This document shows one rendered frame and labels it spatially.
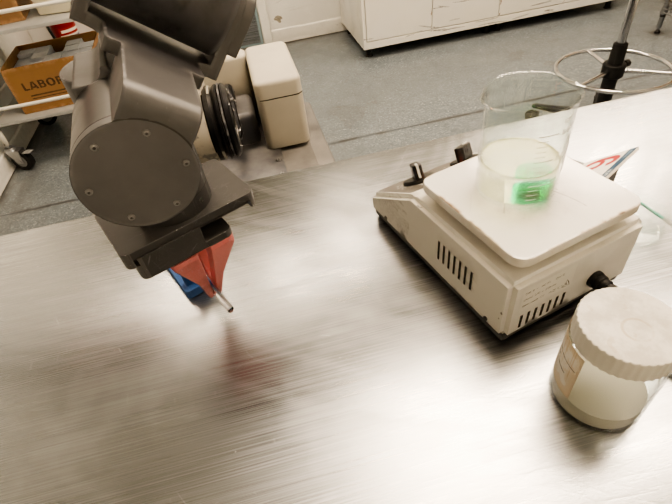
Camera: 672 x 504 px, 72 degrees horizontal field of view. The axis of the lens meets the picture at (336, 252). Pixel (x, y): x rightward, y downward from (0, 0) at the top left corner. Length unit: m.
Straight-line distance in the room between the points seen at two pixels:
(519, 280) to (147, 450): 0.29
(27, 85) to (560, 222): 2.39
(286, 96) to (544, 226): 1.05
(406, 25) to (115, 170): 2.76
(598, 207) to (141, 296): 0.40
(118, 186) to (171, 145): 0.03
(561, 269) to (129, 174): 0.29
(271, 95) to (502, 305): 1.06
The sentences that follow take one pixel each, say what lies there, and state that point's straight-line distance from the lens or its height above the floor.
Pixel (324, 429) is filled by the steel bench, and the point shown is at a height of 0.75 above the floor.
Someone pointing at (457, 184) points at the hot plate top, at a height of 0.84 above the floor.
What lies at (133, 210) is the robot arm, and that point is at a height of 0.94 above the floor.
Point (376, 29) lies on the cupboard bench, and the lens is 2.90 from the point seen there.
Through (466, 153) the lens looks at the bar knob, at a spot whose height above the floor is 0.81.
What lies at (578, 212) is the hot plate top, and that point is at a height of 0.84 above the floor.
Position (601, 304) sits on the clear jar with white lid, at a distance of 0.33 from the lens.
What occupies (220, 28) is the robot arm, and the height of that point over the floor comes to 0.99.
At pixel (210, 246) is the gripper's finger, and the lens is 0.35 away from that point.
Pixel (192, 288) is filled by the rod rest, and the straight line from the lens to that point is 0.45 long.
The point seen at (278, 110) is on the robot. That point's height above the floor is 0.49.
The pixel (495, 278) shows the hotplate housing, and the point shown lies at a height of 0.81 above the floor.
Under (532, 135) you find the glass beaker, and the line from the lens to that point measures 0.34.
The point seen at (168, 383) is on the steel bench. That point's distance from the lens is 0.41.
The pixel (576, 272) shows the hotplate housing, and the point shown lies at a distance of 0.39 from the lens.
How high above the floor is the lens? 1.07
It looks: 43 degrees down
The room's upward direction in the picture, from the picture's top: 9 degrees counter-clockwise
